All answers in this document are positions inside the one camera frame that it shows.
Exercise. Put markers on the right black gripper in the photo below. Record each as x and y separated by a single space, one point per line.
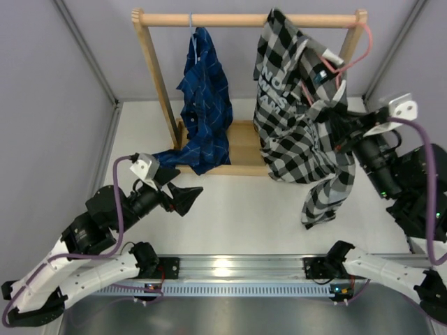
344 126

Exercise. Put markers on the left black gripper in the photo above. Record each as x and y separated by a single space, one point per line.
184 197

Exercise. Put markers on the black white checkered shirt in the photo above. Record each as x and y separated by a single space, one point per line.
295 137

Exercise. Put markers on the pink wire hanger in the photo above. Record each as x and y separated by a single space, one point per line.
323 72

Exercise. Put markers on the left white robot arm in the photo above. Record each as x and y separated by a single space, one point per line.
86 257

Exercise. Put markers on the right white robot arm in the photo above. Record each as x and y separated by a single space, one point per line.
416 183

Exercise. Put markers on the blue plaid shirt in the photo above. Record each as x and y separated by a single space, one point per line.
207 112

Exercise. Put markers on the wooden clothes rack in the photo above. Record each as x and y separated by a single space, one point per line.
243 141

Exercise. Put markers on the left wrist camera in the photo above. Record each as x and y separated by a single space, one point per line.
145 168

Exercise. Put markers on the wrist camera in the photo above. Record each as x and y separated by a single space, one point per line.
145 168
392 110

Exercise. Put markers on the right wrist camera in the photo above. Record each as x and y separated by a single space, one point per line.
392 110

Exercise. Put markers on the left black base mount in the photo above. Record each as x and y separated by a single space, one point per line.
168 268

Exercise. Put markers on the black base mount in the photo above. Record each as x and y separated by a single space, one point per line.
168 268
317 270

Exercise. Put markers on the aluminium mounting rail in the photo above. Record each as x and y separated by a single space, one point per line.
242 267

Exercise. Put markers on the slotted grey cable duct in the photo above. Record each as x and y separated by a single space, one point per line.
209 289

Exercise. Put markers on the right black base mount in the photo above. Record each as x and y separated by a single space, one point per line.
317 270

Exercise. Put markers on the light blue wire hanger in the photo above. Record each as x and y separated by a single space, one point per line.
191 28

